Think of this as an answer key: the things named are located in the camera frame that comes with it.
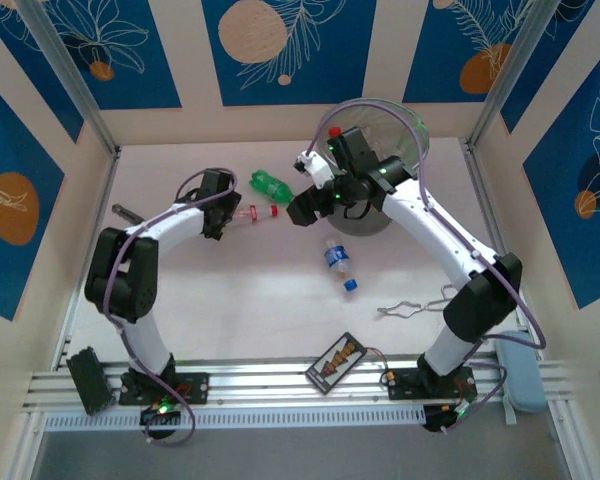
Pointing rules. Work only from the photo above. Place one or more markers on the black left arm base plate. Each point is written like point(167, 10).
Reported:
point(195, 387)

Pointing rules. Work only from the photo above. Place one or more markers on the aluminium frame post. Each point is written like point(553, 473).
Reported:
point(70, 65)
point(505, 75)

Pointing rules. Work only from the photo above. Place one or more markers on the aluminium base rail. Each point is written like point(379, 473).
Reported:
point(280, 380)

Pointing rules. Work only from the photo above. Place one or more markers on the dark metal tool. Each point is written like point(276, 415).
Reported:
point(126, 212)

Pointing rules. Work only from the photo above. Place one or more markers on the aluminium side rail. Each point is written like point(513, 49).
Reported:
point(69, 330)
point(482, 200)

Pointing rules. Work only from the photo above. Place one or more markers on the silver mesh waste bin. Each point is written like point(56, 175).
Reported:
point(360, 227)

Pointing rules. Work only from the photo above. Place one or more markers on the clear bottle blue label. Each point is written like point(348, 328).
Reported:
point(337, 257)

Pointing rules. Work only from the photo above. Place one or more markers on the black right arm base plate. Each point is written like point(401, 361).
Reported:
point(410, 390)

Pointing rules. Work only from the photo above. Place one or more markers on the black power supply box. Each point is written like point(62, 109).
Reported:
point(90, 382)

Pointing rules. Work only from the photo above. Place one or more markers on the small black controller board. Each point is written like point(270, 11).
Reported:
point(445, 417)
point(160, 412)

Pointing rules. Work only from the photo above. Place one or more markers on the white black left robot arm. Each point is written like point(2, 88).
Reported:
point(145, 340)

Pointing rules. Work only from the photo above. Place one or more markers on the green plastic bottle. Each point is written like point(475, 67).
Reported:
point(270, 186)

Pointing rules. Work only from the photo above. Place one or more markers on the light blue case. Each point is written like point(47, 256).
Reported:
point(522, 380)

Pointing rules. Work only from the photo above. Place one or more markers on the black circuit board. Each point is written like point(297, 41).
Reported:
point(332, 365)

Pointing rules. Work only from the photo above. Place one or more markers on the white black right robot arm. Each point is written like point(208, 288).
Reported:
point(430, 225)

